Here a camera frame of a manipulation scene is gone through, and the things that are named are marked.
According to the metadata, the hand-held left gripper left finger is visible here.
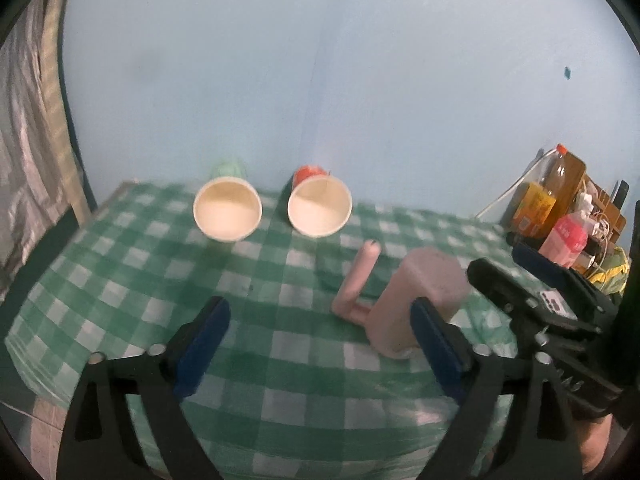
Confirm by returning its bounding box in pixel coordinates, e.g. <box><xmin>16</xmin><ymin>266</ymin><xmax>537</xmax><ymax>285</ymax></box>
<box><xmin>56</xmin><ymin>296</ymin><xmax>231</xmax><ymax>480</ymax></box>

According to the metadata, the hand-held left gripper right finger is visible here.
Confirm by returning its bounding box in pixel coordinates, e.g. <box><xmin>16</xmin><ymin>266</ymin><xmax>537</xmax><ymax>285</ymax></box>
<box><xmin>410</xmin><ymin>297</ymin><xmax>584</xmax><ymax>480</ymax></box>

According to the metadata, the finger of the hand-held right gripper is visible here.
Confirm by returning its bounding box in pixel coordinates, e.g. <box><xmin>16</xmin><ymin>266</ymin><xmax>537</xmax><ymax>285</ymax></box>
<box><xmin>467</xmin><ymin>258</ymin><xmax>602</xmax><ymax>342</ymax></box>
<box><xmin>512</xmin><ymin>242</ymin><xmax>622</xmax><ymax>327</ymax></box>

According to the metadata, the pink cup with handle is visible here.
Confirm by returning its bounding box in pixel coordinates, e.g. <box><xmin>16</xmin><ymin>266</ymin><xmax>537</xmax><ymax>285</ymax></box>
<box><xmin>332</xmin><ymin>240</ymin><xmax>472</xmax><ymax>362</ymax></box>

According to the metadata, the person's right forearm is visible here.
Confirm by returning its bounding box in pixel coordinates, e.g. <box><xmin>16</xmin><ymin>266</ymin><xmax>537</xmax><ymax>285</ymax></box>
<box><xmin>572</xmin><ymin>405</ymin><xmax>615</xmax><ymax>477</ymax></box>

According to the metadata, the green paper cup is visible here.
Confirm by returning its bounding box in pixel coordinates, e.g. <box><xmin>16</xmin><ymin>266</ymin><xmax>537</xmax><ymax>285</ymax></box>
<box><xmin>193</xmin><ymin>157</ymin><xmax>263</xmax><ymax>244</ymax></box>

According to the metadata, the red paper cup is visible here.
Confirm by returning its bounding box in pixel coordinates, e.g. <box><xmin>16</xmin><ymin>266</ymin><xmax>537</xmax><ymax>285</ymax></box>
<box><xmin>287</xmin><ymin>164</ymin><xmax>353</xmax><ymax>239</ymax></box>

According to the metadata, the pink plastic bottle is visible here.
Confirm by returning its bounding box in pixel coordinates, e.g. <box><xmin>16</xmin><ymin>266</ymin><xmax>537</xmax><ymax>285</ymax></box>
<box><xmin>538</xmin><ymin>212</ymin><xmax>589</xmax><ymax>269</ymax></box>

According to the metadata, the amber bottle with yellow label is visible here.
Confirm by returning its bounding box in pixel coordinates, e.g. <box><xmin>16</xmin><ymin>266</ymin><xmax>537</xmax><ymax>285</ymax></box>
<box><xmin>510</xmin><ymin>143</ymin><xmax>574</xmax><ymax>240</ymax></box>

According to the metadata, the white power adapter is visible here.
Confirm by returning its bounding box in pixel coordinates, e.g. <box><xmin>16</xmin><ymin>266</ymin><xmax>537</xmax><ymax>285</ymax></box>
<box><xmin>574</xmin><ymin>191</ymin><xmax>612</xmax><ymax>237</ymax></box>

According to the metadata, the yellow green cloth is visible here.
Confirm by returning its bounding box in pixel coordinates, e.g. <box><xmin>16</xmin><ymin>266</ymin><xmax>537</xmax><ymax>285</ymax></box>
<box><xmin>584</xmin><ymin>247</ymin><xmax>629</xmax><ymax>297</ymax></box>

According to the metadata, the wooden rack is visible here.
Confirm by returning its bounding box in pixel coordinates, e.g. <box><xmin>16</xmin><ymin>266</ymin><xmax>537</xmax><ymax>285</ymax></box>
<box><xmin>534</xmin><ymin>149</ymin><xmax>629</xmax><ymax>261</ymax></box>

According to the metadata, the green checked tablecloth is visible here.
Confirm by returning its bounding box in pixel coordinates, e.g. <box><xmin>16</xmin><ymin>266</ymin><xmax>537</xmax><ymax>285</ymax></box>
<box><xmin>4</xmin><ymin>179</ymin><xmax>523</xmax><ymax>480</ymax></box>

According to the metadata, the grey patterned curtain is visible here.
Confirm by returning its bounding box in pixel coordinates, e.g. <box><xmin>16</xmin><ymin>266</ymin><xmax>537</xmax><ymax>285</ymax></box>
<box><xmin>0</xmin><ymin>0</ymin><xmax>99</xmax><ymax>303</ymax></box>

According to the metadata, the white cable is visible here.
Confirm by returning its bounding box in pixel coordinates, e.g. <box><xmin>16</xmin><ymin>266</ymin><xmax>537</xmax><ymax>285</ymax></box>
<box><xmin>474</xmin><ymin>147</ymin><xmax>557</xmax><ymax>220</ymax></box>

